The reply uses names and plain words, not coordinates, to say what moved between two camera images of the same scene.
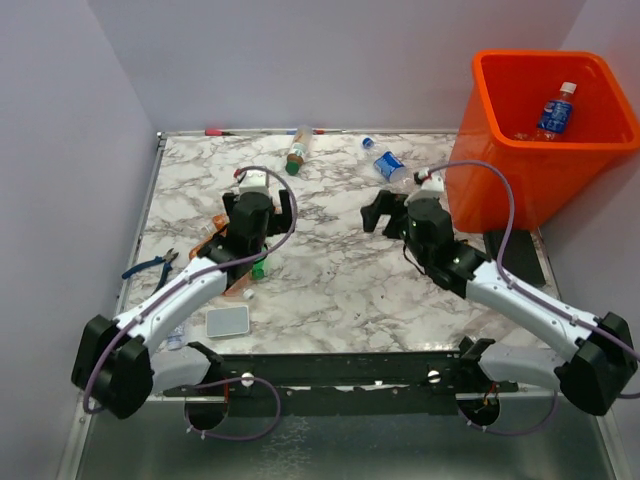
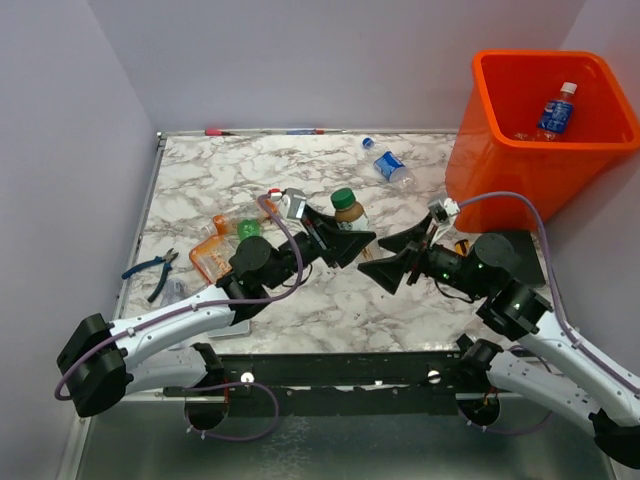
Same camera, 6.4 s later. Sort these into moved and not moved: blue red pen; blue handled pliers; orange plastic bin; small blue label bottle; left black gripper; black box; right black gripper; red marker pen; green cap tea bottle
Moved: left black gripper; right black gripper; green cap tea bottle
Not moved: small blue label bottle; blue red pen; blue handled pliers; red marker pen; black box; orange plastic bin
